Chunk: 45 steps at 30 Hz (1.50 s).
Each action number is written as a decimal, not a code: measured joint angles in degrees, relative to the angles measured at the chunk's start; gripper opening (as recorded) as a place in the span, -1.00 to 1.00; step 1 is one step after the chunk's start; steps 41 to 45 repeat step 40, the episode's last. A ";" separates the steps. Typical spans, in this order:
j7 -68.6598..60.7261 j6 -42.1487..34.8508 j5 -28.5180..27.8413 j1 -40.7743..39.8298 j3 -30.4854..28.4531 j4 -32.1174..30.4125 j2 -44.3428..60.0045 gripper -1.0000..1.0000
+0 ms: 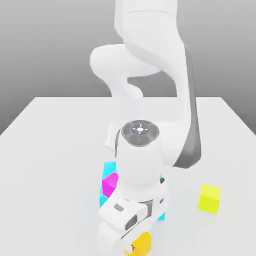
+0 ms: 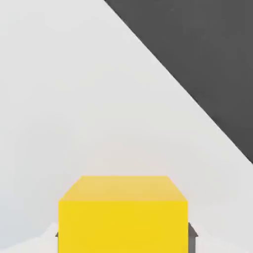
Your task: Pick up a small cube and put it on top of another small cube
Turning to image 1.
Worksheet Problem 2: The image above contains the small orange cube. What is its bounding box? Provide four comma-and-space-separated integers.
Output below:
123, 231, 153, 256

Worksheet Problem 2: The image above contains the small yellow cube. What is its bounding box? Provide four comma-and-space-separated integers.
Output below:
197, 183, 222, 215

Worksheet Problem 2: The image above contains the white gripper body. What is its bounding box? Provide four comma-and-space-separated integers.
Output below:
97, 218, 156, 256

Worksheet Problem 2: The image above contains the small magenta cube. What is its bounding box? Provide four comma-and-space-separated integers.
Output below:
101, 172, 119, 199

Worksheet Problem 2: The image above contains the large cyan box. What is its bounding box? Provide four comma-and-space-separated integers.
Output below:
99, 161, 166, 222

